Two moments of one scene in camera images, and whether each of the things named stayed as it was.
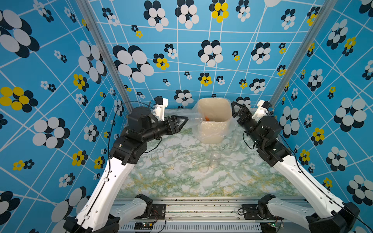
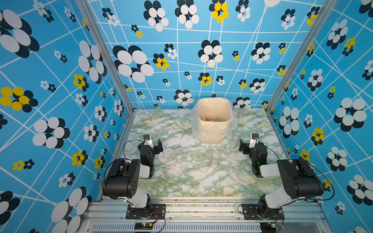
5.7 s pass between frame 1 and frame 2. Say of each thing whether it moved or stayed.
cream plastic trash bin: stayed
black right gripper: moved
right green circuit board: stayed
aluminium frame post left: stayed
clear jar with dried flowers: stayed
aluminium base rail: stayed
